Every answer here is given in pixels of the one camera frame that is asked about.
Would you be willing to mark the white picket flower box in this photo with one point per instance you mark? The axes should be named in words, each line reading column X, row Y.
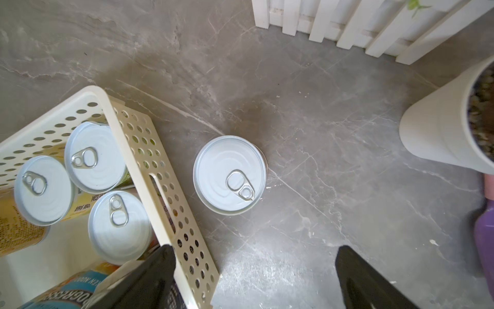
column 407, row 30

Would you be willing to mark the purple silicone spatula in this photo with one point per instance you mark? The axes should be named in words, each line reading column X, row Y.
column 483, row 233

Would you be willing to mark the white pot green succulent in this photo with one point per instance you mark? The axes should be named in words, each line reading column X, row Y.
column 436, row 127

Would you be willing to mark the white perforated plastic basket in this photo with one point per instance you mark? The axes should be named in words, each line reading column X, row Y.
column 30, row 272

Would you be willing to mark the pink dotted white-top can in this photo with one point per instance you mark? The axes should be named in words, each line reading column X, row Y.
column 230, row 175

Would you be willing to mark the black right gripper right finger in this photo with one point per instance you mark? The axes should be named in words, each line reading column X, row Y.
column 364, row 287

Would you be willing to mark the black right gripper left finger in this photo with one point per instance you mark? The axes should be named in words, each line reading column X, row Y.
column 145, row 283

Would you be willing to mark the yellow label white-top can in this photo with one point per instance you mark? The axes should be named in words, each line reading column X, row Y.
column 43, row 196

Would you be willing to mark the pink label white-top can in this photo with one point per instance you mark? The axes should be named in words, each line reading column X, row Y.
column 119, row 227

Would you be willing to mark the green label white-top can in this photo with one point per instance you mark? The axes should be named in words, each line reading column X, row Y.
column 93, row 161

